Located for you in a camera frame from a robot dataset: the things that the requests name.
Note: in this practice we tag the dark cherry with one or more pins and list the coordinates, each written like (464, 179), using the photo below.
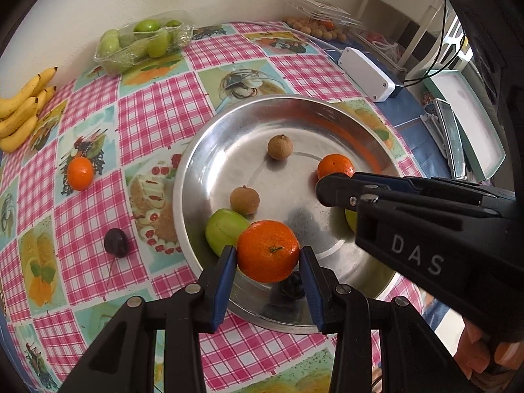
(116, 242)

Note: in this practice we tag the pink checked printed tablecloth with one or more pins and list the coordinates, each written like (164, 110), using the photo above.
(163, 102)

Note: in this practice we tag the clear plastic container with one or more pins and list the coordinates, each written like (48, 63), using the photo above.
(323, 10)

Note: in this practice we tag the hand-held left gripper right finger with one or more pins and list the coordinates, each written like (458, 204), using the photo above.
(313, 290)

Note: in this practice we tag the orange tangerine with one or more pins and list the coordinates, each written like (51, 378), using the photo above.
(80, 173)
(268, 250)
(333, 166)

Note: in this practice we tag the pile of green jujubes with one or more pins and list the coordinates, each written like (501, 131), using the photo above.
(157, 45)

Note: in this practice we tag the rectangular metal tray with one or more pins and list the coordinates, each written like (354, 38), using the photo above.
(450, 131)

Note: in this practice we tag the red and white bag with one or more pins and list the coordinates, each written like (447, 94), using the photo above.
(378, 39)

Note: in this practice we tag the clear wrapped plastic tray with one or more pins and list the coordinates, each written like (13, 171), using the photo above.
(123, 63)

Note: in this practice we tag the mint green tray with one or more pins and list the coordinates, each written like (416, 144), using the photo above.
(470, 123)

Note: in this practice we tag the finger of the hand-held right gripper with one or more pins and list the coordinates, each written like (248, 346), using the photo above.
(393, 183)
(333, 190)

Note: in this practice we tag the person's right hand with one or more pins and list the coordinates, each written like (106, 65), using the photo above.
(479, 356)

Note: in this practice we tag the brown longan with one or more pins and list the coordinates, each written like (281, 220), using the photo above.
(245, 200)
(280, 147)

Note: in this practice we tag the pile of brown longans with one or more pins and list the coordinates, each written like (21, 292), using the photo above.
(317, 30)

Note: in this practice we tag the round metal plate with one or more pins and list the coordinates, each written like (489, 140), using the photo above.
(286, 196)

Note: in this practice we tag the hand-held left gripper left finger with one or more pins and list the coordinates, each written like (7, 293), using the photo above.
(227, 286)

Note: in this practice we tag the single green jujube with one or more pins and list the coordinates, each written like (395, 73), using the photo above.
(350, 219)
(223, 229)

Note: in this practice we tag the white plastic box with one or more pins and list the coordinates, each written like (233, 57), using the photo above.
(366, 73)

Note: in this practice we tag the yellow banana bunch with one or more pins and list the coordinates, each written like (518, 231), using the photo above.
(18, 118)

